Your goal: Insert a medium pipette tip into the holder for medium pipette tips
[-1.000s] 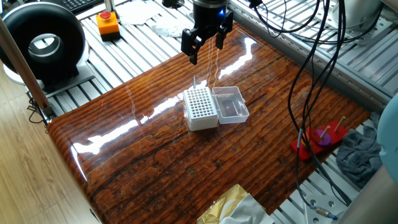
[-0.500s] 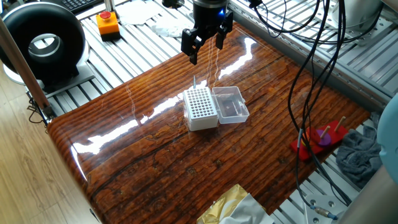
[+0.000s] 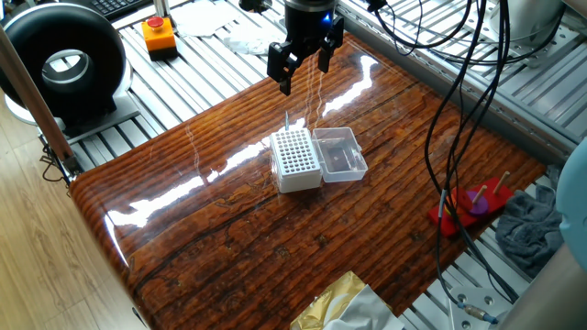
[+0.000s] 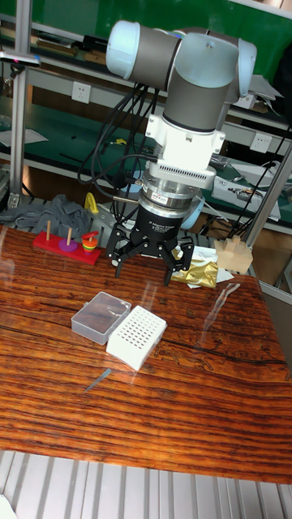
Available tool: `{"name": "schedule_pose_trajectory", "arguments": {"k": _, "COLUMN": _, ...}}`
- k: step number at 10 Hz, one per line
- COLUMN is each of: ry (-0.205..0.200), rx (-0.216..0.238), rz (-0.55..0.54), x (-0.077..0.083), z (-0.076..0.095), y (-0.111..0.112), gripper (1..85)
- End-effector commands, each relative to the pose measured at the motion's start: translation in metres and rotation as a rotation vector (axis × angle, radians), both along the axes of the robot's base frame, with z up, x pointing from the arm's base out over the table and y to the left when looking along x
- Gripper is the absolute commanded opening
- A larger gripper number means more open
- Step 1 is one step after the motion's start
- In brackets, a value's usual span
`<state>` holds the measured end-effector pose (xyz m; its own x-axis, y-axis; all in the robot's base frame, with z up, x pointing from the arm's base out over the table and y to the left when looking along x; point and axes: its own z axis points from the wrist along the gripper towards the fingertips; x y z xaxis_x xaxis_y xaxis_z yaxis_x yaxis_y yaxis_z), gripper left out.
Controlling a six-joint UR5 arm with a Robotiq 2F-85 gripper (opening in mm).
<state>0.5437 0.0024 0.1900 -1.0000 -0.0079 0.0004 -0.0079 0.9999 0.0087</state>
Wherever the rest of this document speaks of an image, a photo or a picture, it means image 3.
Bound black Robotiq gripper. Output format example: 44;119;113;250
267;5;346;97

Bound white pipette tip box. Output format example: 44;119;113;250
268;126;370;194

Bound crumpled white cloth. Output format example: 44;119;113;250
223;22;279;57

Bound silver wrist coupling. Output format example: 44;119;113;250
283;0;339;12

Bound small black knob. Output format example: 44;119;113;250
238;0;272;14

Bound white paper sheet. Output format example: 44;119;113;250
172;0;242;39

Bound orange emergency stop button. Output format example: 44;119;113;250
140;16;180;62

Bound black keyboard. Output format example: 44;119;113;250
89;0;153;22

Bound silver mounting plate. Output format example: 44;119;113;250
485;0;580;70

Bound gold tissue pack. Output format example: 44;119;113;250
289;269;405;330

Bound grey cloth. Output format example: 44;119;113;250
494;184;566;280

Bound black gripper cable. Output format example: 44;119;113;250
366;0;473;51

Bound silver metal post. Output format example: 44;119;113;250
153;0;173;22

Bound black cable with grey sleeve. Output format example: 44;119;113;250
424;0;510;325

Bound red toy ring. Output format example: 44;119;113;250
451;186;474;214

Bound purple toy ring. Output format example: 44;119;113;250
466;190;491;217

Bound red ring stacking toy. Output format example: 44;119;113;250
426;170;515;238

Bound black round ring device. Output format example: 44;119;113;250
0;2;141;138

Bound brown frame bar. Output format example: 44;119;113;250
0;25;82;178

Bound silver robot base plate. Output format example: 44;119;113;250
447;286;517;330

